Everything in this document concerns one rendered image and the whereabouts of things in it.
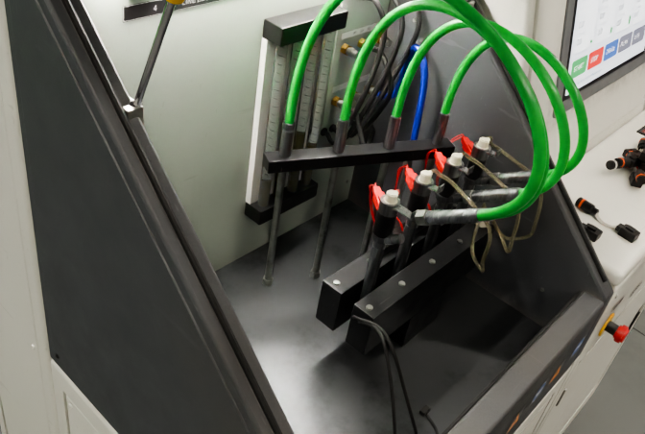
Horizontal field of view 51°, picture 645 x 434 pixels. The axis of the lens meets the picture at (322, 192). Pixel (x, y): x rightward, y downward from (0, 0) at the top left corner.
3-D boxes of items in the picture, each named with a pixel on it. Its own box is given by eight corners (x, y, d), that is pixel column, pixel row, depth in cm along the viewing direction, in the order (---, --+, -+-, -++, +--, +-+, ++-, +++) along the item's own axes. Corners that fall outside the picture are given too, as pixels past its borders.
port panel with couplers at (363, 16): (333, 135, 121) (365, -38, 103) (320, 127, 123) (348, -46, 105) (378, 115, 130) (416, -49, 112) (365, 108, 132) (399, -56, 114)
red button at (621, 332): (614, 352, 127) (626, 334, 124) (594, 340, 129) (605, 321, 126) (625, 339, 130) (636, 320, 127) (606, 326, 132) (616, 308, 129)
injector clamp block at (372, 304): (355, 386, 105) (373, 318, 96) (308, 348, 110) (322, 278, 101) (472, 288, 127) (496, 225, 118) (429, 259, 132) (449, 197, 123)
